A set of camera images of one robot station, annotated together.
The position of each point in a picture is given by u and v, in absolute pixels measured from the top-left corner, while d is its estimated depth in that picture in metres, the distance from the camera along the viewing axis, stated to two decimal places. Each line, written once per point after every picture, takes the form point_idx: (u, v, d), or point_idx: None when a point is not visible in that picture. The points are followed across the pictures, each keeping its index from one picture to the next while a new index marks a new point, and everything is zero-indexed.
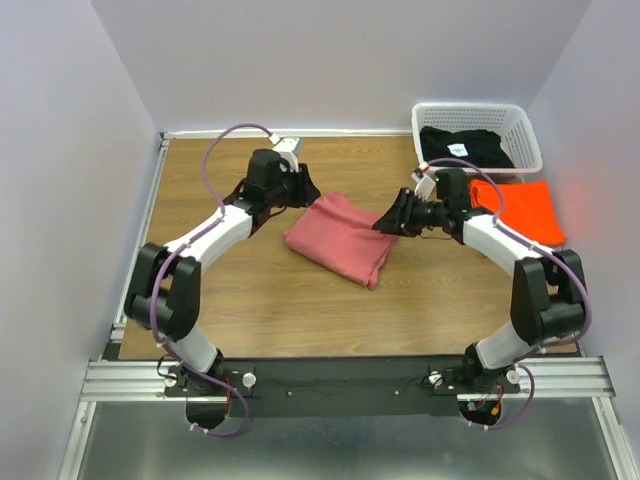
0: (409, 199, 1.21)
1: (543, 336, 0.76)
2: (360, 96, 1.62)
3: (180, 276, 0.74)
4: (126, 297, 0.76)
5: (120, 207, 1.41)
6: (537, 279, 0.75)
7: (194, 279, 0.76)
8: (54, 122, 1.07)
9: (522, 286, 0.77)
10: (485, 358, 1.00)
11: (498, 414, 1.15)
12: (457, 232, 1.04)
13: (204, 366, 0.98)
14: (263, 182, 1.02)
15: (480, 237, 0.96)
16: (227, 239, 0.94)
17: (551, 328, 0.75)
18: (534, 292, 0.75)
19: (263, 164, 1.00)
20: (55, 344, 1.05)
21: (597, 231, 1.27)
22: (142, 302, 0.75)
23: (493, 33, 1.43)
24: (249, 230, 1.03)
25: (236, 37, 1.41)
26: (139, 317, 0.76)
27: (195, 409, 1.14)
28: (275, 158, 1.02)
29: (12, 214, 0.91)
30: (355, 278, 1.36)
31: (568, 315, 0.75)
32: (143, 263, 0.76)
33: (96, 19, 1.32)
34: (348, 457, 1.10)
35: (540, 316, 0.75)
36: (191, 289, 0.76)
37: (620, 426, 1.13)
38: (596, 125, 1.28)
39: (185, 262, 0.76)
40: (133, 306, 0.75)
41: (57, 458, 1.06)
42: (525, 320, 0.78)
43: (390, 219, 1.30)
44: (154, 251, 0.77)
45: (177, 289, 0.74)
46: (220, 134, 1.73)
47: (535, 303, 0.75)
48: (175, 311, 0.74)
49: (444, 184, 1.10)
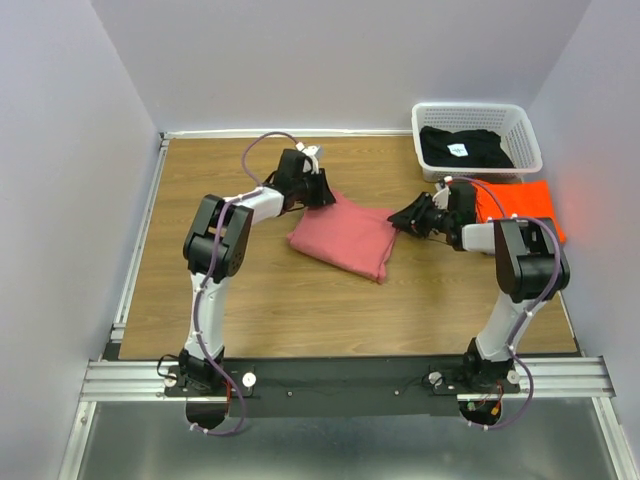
0: (426, 203, 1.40)
1: (522, 288, 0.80)
2: (360, 95, 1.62)
3: (236, 220, 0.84)
4: (187, 236, 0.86)
5: (121, 208, 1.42)
6: (511, 231, 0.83)
7: (248, 223, 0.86)
8: (54, 122, 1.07)
9: (500, 240, 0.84)
10: (483, 349, 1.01)
11: (498, 414, 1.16)
12: (458, 244, 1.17)
13: (211, 350, 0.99)
14: (291, 173, 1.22)
15: (474, 239, 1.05)
16: (266, 208, 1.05)
17: (529, 278, 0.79)
18: (511, 243, 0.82)
19: (293, 157, 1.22)
20: (55, 343, 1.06)
21: (596, 231, 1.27)
22: (199, 242, 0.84)
23: (493, 32, 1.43)
24: (280, 210, 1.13)
25: (236, 37, 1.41)
26: (195, 255, 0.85)
27: (195, 409, 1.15)
28: (301, 154, 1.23)
29: (12, 214, 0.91)
30: (366, 271, 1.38)
31: (546, 268, 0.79)
32: (205, 209, 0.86)
33: (96, 20, 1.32)
34: (348, 457, 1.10)
35: (518, 265, 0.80)
36: (243, 233, 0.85)
37: (620, 426, 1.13)
38: (596, 124, 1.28)
39: (241, 208, 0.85)
40: (190, 246, 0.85)
41: (57, 458, 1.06)
42: (506, 275, 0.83)
43: (404, 215, 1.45)
44: (215, 200, 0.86)
45: (233, 230, 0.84)
46: (220, 134, 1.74)
47: (511, 252, 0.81)
48: (229, 249, 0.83)
49: (454, 198, 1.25)
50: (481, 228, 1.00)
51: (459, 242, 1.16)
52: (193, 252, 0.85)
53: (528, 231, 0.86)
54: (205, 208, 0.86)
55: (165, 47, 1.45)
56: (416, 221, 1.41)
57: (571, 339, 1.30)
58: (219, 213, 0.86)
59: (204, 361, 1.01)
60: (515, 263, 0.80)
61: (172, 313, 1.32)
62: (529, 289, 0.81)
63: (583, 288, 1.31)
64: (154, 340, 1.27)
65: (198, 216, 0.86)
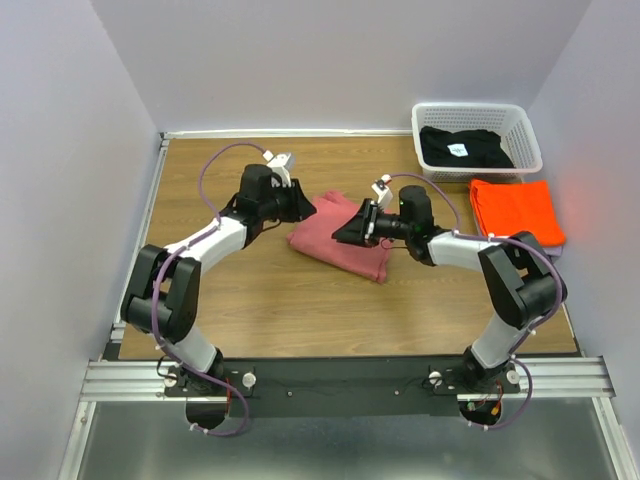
0: (372, 211, 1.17)
1: (527, 318, 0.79)
2: (360, 96, 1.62)
3: (179, 276, 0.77)
4: (124, 298, 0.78)
5: (120, 208, 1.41)
6: (502, 262, 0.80)
7: (193, 279, 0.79)
8: (55, 122, 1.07)
9: (492, 275, 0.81)
10: (484, 360, 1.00)
11: (498, 414, 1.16)
12: (426, 258, 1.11)
13: (204, 366, 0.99)
14: (256, 196, 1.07)
15: (447, 254, 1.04)
16: (222, 248, 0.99)
17: (533, 307, 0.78)
18: (506, 275, 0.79)
19: (255, 177, 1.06)
20: (55, 343, 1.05)
21: (596, 231, 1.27)
22: (139, 303, 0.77)
23: (493, 32, 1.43)
24: (243, 242, 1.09)
25: (236, 37, 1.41)
26: (137, 319, 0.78)
27: (196, 409, 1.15)
28: (266, 172, 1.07)
29: (12, 214, 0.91)
30: (366, 271, 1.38)
31: (544, 290, 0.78)
32: (144, 263, 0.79)
33: (96, 19, 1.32)
34: (348, 457, 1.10)
35: (519, 297, 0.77)
36: (189, 289, 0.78)
37: (620, 426, 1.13)
38: (596, 124, 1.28)
39: (184, 263, 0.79)
40: (130, 308, 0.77)
41: (57, 458, 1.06)
42: (507, 307, 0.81)
43: (351, 229, 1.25)
44: (154, 253, 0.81)
45: (174, 291, 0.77)
46: (220, 133, 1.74)
47: (508, 285, 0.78)
48: (173, 311, 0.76)
49: (408, 209, 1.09)
50: (454, 247, 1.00)
51: (427, 256, 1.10)
52: (133, 315, 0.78)
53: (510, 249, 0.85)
54: (144, 263, 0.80)
55: (165, 48, 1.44)
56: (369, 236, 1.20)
57: (571, 339, 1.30)
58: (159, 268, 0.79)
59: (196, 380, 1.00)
60: (516, 296, 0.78)
61: None
62: (534, 314, 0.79)
63: (583, 289, 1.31)
64: (154, 340, 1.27)
65: (136, 273, 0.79)
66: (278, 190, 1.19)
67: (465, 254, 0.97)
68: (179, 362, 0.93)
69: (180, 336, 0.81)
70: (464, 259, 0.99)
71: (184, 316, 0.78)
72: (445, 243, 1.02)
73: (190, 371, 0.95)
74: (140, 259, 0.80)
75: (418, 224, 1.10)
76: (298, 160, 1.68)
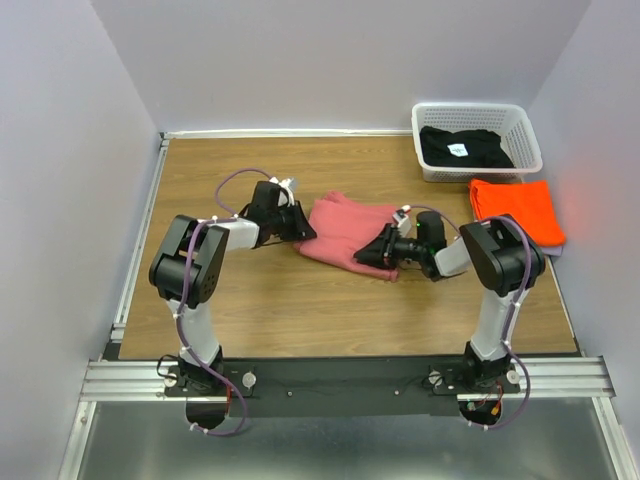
0: (393, 233, 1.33)
1: (505, 281, 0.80)
2: (360, 95, 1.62)
3: (211, 240, 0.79)
4: (154, 260, 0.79)
5: (120, 208, 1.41)
6: (478, 230, 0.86)
7: (221, 245, 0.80)
8: (55, 122, 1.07)
9: (472, 244, 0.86)
10: (482, 351, 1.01)
11: (498, 414, 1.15)
12: (436, 275, 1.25)
13: (207, 358, 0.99)
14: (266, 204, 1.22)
15: (451, 260, 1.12)
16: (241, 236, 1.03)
17: (509, 268, 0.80)
18: (482, 241, 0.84)
19: (267, 190, 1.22)
20: (55, 344, 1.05)
21: (596, 231, 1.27)
22: (168, 264, 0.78)
23: (493, 32, 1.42)
24: (253, 242, 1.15)
25: (236, 37, 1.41)
26: (163, 281, 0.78)
27: (196, 409, 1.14)
28: (276, 186, 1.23)
29: (12, 214, 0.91)
30: (370, 271, 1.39)
31: (521, 254, 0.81)
32: (177, 229, 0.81)
33: (96, 20, 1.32)
34: (348, 457, 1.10)
35: (494, 257, 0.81)
36: (217, 254, 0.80)
37: (620, 426, 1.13)
38: (596, 124, 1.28)
39: (215, 229, 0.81)
40: (158, 270, 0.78)
41: (57, 457, 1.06)
42: (486, 274, 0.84)
43: (373, 248, 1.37)
44: (187, 220, 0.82)
45: (205, 253, 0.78)
46: (220, 133, 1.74)
47: (483, 247, 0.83)
48: (201, 271, 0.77)
49: (424, 230, 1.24)
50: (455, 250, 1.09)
51: (436, 273, 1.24)
52: (160, 275, 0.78)
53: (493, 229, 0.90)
54: (176, 229, 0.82)
55: (165, 48, 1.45)
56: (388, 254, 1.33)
57: (571, 339, 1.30)
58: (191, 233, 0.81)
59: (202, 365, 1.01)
60: (490, 257, 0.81)
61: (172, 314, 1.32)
62: (512, 280, 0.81)
63: (584, 289, 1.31)
64: (154, 340, 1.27)
65: (168, 238, 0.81)
66: (284, 208, 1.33)
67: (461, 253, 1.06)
68: (186, 347, 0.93)
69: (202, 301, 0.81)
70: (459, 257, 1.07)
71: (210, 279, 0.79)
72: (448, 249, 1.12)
73: (194, 359, 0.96)
74: (172, 226, 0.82)
75: (430, 244, 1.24)
76: (298, 160, 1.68)
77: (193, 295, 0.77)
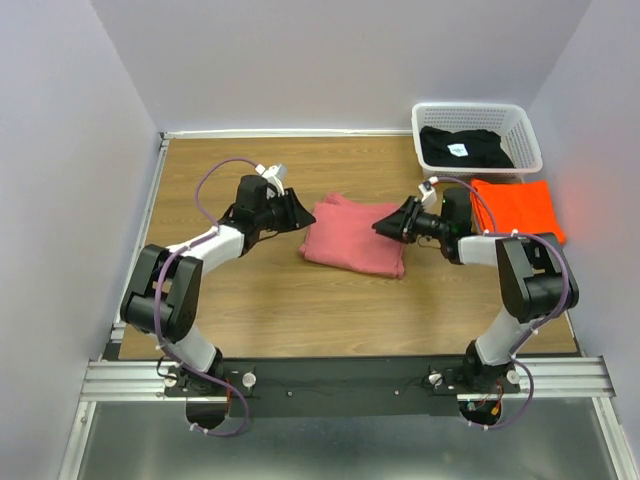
0: (415, 208, 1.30)
1: (531, 311, 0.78)
2: (360, 95, 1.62)
3: (182, 274, 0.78)
4: (125, 297, 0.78)
5: (120, 208, 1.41)
6: (516, 251, 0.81)
7: (195, 277, 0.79)
8: (55, 122, 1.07)
9: (505, 262, 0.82)
10: (483, 354, 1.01)
11: (498, 414, 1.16)
12: (455, 257, 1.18)
13: (204, 366, 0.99)
14: (252, 206, 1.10)
15: (474, 251, 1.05)
16: (222, 251, 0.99)
17: (538, 301, 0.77)
18: (516, 265, 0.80)
19: (250, 189, 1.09)
20: (55, 343, 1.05)
21: (596, 232, 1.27)
22: (140, 301, 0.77)
23: (493, 32, 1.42)
24: (240, 250, 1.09)
25: (236, 37, 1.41)
26: (135, 319, 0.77)
27: (195, 409, 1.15)
28: (262, 183, 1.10)
29: (12, 214, 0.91)
30: (373, 271, 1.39)
31: (554, 287, 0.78)
32: (145, 263, 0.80)
33: (96, 19, 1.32)
34: (348, 457, 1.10)
35: (526, 288, 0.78)
36: (190, 288, 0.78)
37: (620, 426, 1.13)
38: (597, 124, 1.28)
39: (186, 261, 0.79)
40: (129, 307, 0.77)
41: (57, 457, 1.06)
42: (513, 299, 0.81)
43: (393, 222, 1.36)
44: (154, 252, 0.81)
45: (175, 289, 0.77)
46: (220, 133, 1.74)
47: (516, 273, 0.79)
48: (174, 309, 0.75)
49: (450, 207, 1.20)
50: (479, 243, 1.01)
51: (456, 255, 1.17)
52: (132, 314, 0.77)
53: (530, 247, 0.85)
54: (145, 263, 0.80)
55: (165, 48, 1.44)
56: (408, 229, 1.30)
57: (571, 339, 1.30)
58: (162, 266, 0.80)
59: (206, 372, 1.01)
60: (522, 286, 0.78)
61: None
62: (538, 311, 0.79)
63: (584, 289, 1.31)
64: (154, 340, 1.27)
65: (137, 273, 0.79)
66: (274, 201, 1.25)
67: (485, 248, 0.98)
68: (179, 361, 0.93)
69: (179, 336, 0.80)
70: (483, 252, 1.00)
71: (185, 314, 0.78)
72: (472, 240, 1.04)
73: (190, 371, 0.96)
74: (141, 258, 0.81)
75: (454, 224, 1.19)
76: (298, 160, 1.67)
77: (167, 334, 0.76)
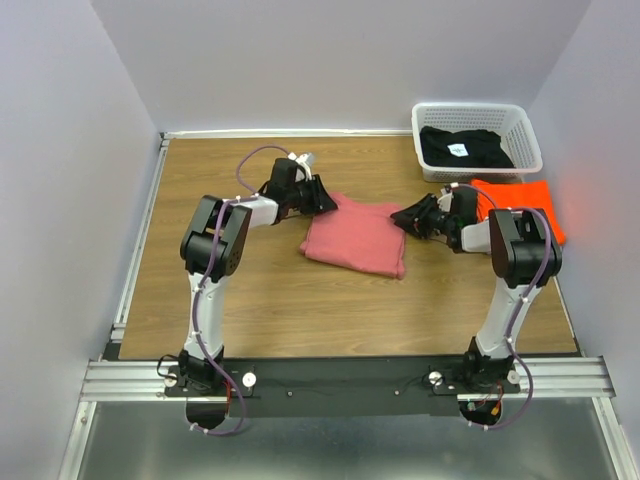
0: (430, 203, 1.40)
1: (517, 272, 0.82)
2: (360, 95, 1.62)
3: (237, 218, 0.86)
4: (185, 236, 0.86)
5: (120, 208, 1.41)
6: (505, 218, 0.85)
7: (245, 223, 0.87)
8: (55, 124, 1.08)
9: (495, 228, 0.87)
10: (483, 346, 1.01)
11: (498, 414, 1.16)
12: (458, 247, 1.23)
13: (212, 349, 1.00)
14: (284, 183, 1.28)
15: (474, 239, 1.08)
16: (261, 215, 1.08)
17: (522, 264, 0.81)
18: (505, 230, 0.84)
19: (285, 168, 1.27)
20: (55, 343, 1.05)
21: (596, 231, 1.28)
22: (196, 241, 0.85)
23: (493, 32, 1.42)
24: (274, 217, 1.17)
25: (236, 37, 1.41)
26: (193, 255, 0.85)
27: (195, 410, 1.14)
28: (294, 165, 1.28)
29: (13, 215, 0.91)
30: (373, 271, 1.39)
31: (539, 253, 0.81)
32: (203, 208, 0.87)
33: (96, 20, 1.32)
34: (348, 457, 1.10)
35: (512, 250, 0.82)
36: (241, 232, 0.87)
37: (620, 426, 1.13)
38: (596, 124, 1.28)
39: (239, 208, 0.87)
40: (188, 245, 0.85)
41: (58, 457, 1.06)
42: (501, 262, 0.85)
43: (408, 212, 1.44)
44: (213, 200, 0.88)
45: (231, 230, 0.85)
46: (220, 133, 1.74)
47: (504, 237, 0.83)
48: (228, 246, 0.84)
49: (457, 202, 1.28)
50: (479, 230, 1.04)
51: (458, 245, 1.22)
52: (189, 251, 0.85)
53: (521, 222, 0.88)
54: (203, 209, 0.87)
55: (165, 48, 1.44)
56: (419, 220, 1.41)
57: (571, 339, 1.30)
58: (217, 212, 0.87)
59: (205, 361, 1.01)
60: (508, 249, 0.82)
61: (172, 314, 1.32)
62: (523, 274, 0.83)
63: (584, 288, 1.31)
64: (154, 340, 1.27)
65: (196, 216, 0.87)
66: (302, 183, 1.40)
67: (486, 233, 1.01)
68: (194, 331, 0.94)
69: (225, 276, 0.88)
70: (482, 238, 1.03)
71: (236, 253, 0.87)
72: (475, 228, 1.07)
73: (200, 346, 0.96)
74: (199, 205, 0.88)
75: (459, 217, 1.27)
76: None
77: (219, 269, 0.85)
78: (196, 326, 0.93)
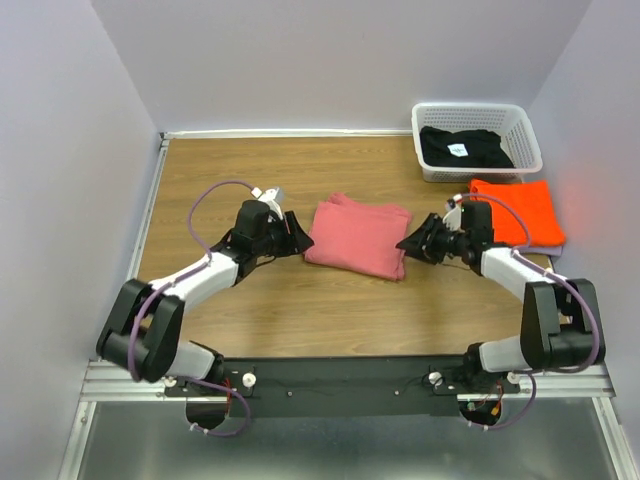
0: (436, 224, 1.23)
1: (551, 363, 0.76)
2: (360, 95, 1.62)
3: (161, 312, 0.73)
4: (103, 334, 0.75)
5: (120, 208, 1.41)
6: (545, 303, 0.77)
7: (175, 318, 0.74)
8: (55, 123, 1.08)
9: (530, 309, 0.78)
10: (486, 361, 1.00)
11: (498, 414, 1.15)
12: (476, 264, 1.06)
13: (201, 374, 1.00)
14: (252, 232, 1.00)
15: (498, 272, 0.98)
16: (212, 285, 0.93)
17: (559, 355, 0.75)
18: (543, 319, 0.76)
19: (250, 215, 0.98)
20: (55, 343, 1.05)
21: (596, 232, 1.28)
22: (116, 341, 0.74)
23: (493, 32, 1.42)
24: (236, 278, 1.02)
25: (234, 37, 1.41)
26: (113, 356, 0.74)
27: (195, 409, 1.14)
28: (263, 209, 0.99)
29: (13, 214, 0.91)
30: (372, 271, 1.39)
31: (577, 343, 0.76)
32: (126, 298, 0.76)
33: (96, 19, 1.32)
34: (348, 457, 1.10)
35: (548, 342, 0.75)
36: (169, 330, 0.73)
37: (620, 426, 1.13)
38: (596, 125, 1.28)
39: (167, 302, 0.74)
40: (106, 345, 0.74)
41: (58, 458, 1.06)
42: (530, 345, 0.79)
43: (413, 239, 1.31)
44: (137, 287, 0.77)
45: (152, 333, 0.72)
46: (219, 133, 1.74)
47: (543, 331, 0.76)
48: (150, 353, 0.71)
49: (466, 216, 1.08)
50: (507, 269, 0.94)
51: (476, 262, 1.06)
52: (110, 352, 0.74)
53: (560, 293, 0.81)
54: (125, 299, 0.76)
55: (165, 48, 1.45)
56: (427, 247, 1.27)
57: None
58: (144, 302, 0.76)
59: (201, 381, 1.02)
60: (544, 339, 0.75)
61: None
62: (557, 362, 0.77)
63: None
64: None
65: (116, 310, 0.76)
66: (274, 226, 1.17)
67: (515, 279, 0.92)
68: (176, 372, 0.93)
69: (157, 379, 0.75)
70: (510, 281, 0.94)
71: (164, 352, 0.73)
72: (501, 262, 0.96)
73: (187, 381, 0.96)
74: (123, 293, 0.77)
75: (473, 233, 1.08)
76: (298, 160, 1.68)
77: (142, 372, 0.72)
78: (168, 373, 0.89)
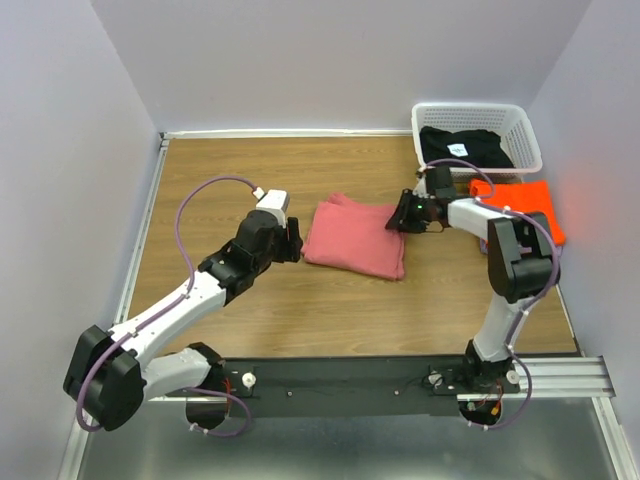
0: (408, 198, 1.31)
1: (516, 289, 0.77)
2: (360, 95, 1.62)
3: (112, 379, 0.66)
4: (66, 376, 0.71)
5: (119, 208, 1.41)
6: (507, 235, 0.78)
7: (127, 381, 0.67)
8: (54, 123, 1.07)
9: (493, 242, 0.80)
10: (482, 352, 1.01)
11: (498, 414, 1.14)
12: (444, 218, 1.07)
13: (197, 379, 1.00)
14: (252, 247, 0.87)
15: (463, 220, 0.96)
16: (191, 317, 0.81)
17: (523, 279, 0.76)
18: (505, 247, 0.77)
19: (254, 227, 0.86)
20: (54, 343, 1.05)
21: (596, 232, 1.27)
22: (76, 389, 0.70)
23: (493, 32, 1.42)
24: (226, 300, 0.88)
25: (234, 37, 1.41)
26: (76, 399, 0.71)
27: (194, 410, 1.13)
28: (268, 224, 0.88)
29: (13, 213, 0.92)
30: (373, 271, 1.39)
31: (539, 267, 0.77)
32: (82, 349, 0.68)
33: (96, 19, 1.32)
34: (348, 457, 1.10)
35: (510, 268, 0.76)
36: (122, 391, 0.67)
37: (620, 426, 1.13)
38: (596, 125, 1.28)
39: (119, 365, 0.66)
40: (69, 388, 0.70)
41: (58, 458, 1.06)
42: (497, 277, 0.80)
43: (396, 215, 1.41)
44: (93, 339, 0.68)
45: (102, 396, 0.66)
46: (219, 133, 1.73)
47: (504, 256, 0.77)
48: (102, 414, 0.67)
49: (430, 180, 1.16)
50: (469, 217, 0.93)
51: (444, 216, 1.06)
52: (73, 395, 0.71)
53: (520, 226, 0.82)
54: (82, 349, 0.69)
55: (165, 48, 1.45)
56: (404, 219, 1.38)
57: (571, 339, 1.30)
58: (99, 357, 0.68)
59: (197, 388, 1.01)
60: (507, 266, 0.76)
61: None
62: (522, 290, 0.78)
63: (584, 290, 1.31)
64: None
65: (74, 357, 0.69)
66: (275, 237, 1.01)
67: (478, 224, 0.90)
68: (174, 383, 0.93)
69: (119, 422, 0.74)
70: (473, 226, 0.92)
71: (119, 407, 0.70)
72: (465, 209, 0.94)
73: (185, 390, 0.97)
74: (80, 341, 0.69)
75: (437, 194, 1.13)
76: (298, 160, 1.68)
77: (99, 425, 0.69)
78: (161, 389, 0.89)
